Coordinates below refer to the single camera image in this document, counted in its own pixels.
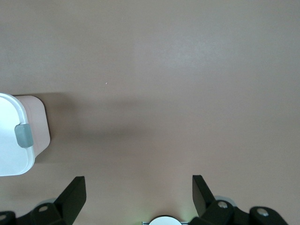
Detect white box lid grey clips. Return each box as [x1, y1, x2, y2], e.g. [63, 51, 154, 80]
[0, 93, 36, 177]

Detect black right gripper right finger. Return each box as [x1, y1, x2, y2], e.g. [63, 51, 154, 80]
[187, 174, 289, 225]

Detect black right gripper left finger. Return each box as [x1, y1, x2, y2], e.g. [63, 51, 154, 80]
[0, 176, 87, 225]

